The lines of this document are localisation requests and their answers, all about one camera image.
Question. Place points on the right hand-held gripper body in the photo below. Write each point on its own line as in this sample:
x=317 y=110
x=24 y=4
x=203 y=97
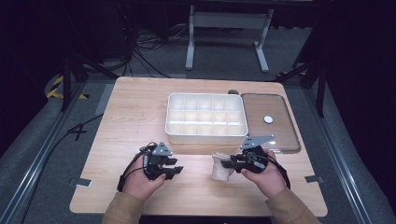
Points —
x=253 y=160

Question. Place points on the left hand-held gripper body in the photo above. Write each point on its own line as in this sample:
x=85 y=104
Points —
x=155 y=165

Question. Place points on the beige sock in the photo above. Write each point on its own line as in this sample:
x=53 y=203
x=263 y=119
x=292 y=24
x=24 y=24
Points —
x=220 y=172

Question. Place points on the person's left hand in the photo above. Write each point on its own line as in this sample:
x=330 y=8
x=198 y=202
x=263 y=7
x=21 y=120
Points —
x=138 y=183

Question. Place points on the person's right hand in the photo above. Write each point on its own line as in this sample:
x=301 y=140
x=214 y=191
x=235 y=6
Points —
x=269 y=182

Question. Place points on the white compartment storage box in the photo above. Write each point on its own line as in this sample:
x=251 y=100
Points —
x=206 y=118

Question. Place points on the clear lid with white knob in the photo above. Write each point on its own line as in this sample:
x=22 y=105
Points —
x=264 y=105

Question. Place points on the small grey tape piece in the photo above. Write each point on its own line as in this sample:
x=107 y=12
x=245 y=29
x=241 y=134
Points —
x=313 y=179
x=81 y=183

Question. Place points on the small dark round object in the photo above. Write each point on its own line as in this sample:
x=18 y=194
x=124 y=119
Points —
x=233 y=92

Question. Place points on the grey floor tape strip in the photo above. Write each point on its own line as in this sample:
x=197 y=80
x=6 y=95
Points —
x=105 y=99

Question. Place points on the black tripod stand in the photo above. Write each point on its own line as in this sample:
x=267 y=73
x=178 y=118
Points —
x=320 y=90
x=66 y=84

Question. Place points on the yellow black hazard tape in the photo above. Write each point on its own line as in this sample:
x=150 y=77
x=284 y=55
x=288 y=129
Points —
x=53 y=92

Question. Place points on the aluminium floor rail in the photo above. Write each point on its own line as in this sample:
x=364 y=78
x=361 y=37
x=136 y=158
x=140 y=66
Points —
x=339 y=155
x=34 y=169

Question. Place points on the white metal stand frame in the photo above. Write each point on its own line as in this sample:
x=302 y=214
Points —
x=229 y=20

